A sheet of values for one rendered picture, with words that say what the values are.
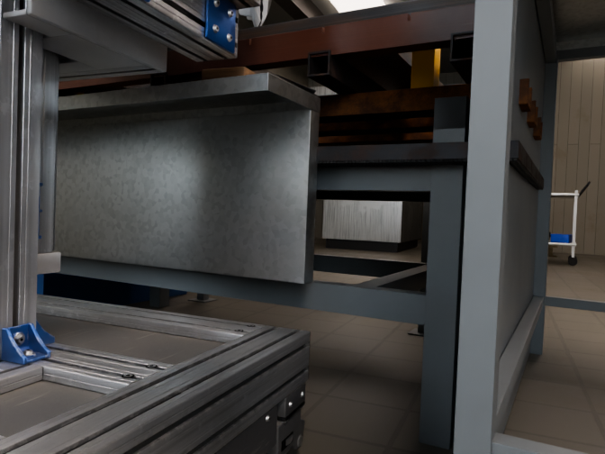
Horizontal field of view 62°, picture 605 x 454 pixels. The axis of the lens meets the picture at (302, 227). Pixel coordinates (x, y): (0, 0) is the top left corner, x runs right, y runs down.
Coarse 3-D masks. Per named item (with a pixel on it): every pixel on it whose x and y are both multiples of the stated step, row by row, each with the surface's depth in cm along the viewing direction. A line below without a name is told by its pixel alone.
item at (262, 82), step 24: (72, 96) 109; (96, 96) 106; (120, 96) 102; (144, 96) 99; (168, 96) 96; (192, 96) 93; (216, 96) 104; (240, 96) 103; (264, 96) 102; (288, 96) 91; (312, 96) 100; (72, 120) 139; (96, 120) 134; (120, 120) 130; (144, 120) 126
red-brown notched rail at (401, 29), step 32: (288, 32) 106; (320, 32) 103; (352, 32) 99; (384, 32) 96; (416, 32) 93; (448, 32) 90; (192, 64) 119; (224, 64) 114; (256, 64) 110; (288, 64) 109
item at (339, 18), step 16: (416, 0) 98; (432, 0) 96; (448, 0) 95; (464, 0) 93; (320, 16) 108; (336, 16) 106; (352, 16) 104; (368, 16) 102; (384, 16) 101; (240, 32) 117; (256, 32) 115; (272, 32) 113; (352, 64) 124; (368, 64) 123; (384, 64) 123; (400, 64) 122; (192, 80) 145; (384, 80) 137; (400, 80) 137
